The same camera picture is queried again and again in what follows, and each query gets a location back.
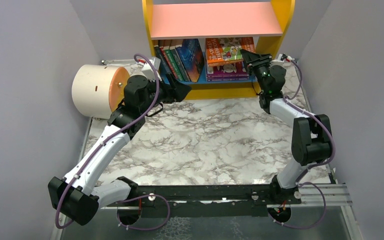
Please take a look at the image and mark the green Treehouse book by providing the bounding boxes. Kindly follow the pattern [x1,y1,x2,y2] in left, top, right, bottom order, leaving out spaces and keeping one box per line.
[170,46,189,82]

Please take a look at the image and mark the Nineteen Eighty-Four dark book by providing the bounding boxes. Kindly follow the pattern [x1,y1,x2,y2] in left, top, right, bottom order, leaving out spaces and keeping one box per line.
[152,40,176,77]

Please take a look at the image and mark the orange paperback book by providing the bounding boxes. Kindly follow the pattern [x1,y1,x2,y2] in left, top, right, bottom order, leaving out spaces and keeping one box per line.
[205,37,255,67]

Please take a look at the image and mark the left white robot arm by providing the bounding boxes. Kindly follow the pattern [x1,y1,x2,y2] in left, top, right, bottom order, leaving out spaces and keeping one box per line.
[47,74,192,229]

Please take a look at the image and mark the white cylindrical drum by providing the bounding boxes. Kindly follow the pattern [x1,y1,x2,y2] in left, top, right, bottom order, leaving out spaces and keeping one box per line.
[71,64,130,120]

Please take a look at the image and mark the colourful wooden bookshelf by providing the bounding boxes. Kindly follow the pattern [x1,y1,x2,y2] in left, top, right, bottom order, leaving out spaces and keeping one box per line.
[141,0,297,101]

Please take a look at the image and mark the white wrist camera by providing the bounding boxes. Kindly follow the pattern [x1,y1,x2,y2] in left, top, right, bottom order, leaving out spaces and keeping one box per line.
[271,53,295,67]
[137,56,161,82]

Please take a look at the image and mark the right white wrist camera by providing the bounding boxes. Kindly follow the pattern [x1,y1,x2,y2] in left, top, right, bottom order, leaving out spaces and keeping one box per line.
[271,53,295,67]

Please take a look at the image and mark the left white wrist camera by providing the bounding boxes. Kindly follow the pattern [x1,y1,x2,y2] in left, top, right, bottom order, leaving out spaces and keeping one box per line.
[137,56,161,82]

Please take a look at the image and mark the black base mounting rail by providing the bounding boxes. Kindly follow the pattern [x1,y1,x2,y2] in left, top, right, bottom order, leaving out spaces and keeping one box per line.
[109,177,301,218]

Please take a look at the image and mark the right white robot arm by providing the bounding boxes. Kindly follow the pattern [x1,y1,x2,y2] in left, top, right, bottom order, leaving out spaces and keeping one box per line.
[240,49,336,201]

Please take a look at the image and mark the purple paperback book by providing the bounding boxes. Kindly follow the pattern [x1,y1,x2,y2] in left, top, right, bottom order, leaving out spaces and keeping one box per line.
[206,62,248,79]
[206,76,249,82]

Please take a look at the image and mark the Jane Eyre blue book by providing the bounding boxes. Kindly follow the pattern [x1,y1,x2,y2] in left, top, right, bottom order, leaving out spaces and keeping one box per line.
[175,38,205,83]

